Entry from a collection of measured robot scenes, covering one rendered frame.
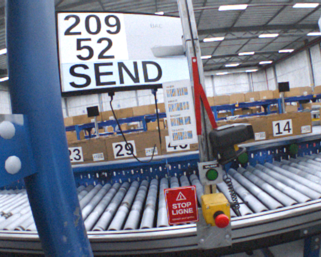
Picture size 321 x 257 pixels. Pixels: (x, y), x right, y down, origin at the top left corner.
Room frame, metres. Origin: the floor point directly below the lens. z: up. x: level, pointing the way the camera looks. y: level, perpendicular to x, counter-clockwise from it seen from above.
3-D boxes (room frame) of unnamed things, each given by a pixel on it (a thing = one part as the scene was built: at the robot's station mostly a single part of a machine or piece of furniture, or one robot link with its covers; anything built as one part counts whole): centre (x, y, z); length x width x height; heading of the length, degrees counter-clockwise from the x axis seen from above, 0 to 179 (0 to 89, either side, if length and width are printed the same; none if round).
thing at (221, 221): (0.39, -0.13, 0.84); 0.04 x 0.04 x 0.04; 88
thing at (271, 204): (0.76, -0.42, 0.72); 0.52 x 0.05 x 0.05; 178
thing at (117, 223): (0.78, 0.23, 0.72); 0.52 x 0.05 x 0.05; 178
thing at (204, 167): (0.46, -0.13, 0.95); 0.07 x 0.03 x 0.07; 88
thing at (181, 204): (0.47, -0.06, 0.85); 0.16 x 0.01 x 0.13; 88
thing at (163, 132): (1.22, -0.19, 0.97); 0.39 x 0.29 x 0.17; 88
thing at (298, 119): (1.19, -0.97, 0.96); 0.39 x 0.29 x 0.17; 88
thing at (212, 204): (0.43, -0.17, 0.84); 0.15 x 0.09 x 0.07; 88
